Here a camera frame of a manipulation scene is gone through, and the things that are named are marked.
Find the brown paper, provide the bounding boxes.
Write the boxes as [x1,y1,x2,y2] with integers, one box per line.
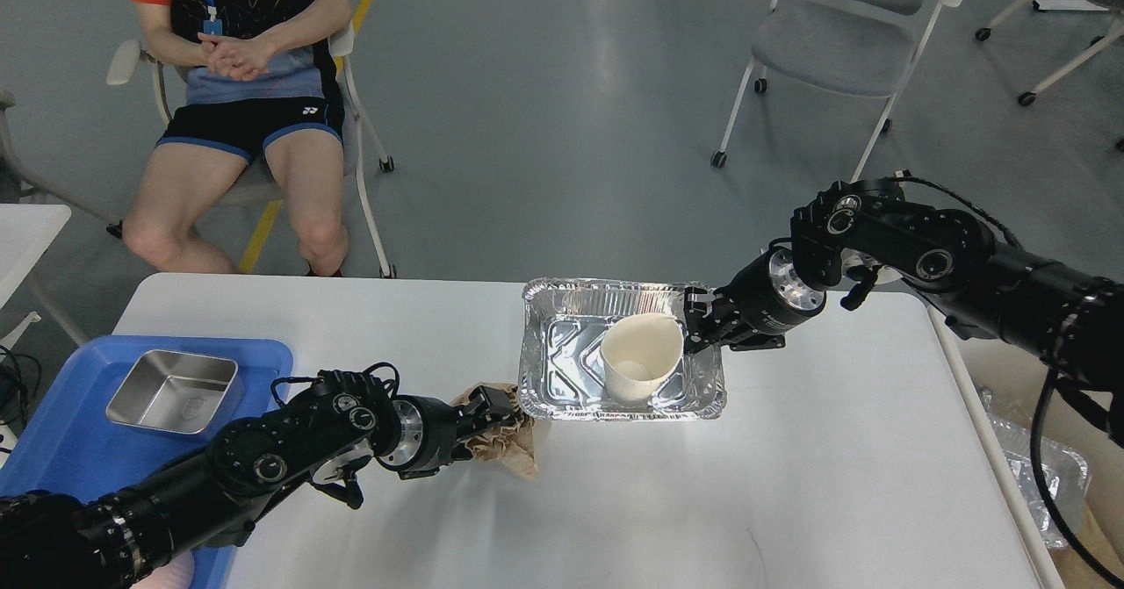
[450,384,540,481]

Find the white side table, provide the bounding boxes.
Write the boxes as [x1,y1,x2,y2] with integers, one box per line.
[1,203,89,348]

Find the grey chair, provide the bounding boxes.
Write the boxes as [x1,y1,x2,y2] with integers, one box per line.
[1,89,123,241]
[710,0,963,182]

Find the pink mug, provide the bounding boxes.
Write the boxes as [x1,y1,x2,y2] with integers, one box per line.
[132,550,196,589]

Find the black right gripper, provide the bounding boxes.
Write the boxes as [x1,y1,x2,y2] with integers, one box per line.
[683,248,826,356]

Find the seated person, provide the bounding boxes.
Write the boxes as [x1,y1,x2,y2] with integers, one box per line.
[123,0,352,277]

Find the white plastic bin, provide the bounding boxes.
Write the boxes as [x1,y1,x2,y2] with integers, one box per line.
[928,309,1123,588]

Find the white chair under person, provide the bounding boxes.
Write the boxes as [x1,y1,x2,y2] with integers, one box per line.
[105,25,397,278]

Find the white plastic cup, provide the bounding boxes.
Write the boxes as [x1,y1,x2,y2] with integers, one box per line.
[601,312,685,406]

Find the grey chair far left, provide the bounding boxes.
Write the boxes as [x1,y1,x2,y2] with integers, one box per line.
[1,89,123,241]

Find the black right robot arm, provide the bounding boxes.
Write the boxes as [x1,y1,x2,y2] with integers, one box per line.
[683,170,1123,588]

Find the blue plastic tray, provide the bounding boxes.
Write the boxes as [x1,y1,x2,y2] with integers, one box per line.
[0,335,294,589]

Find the stainless steel tray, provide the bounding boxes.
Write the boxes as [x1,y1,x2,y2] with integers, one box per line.
[105,348,245,440]

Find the aluminium foil tray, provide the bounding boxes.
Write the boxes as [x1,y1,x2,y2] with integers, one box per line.
[517,277,728,422]

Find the foil tray in bin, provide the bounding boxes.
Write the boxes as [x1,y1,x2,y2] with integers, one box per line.
[975,384,1091,549]

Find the white chair far right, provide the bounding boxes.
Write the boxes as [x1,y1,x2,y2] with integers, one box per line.
[975,0,1124,151]

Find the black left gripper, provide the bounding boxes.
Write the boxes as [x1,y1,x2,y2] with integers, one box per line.
[377,386,519,480]

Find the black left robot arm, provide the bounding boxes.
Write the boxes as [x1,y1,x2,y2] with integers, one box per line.
[1,363,519,588]

